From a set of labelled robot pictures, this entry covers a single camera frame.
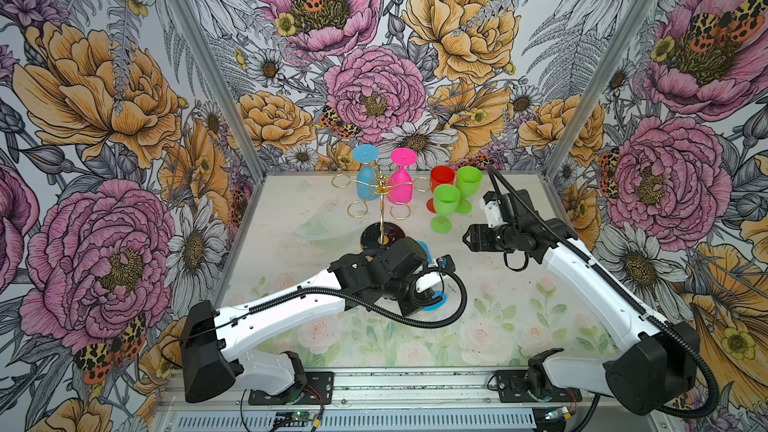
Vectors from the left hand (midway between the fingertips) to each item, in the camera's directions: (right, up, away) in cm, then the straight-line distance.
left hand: (422, 298), depth 71 cm
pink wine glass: (-5, +27, +15) cm, 32 cm away
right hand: (+15, +10, +10) cm, 21 cm away
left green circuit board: (-28, -28, 0) cm, 39 cm away
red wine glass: (+8, +31, +28) cm, 43 cm away
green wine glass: (+10, +23, +23) cm, 34 cm away
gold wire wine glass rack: (-10, +26, +8) cm, 29 cm away
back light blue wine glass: (-13, +26, +9) cm, 31 cm away
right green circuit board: (+31, -28, +1) cm, 42 cm away
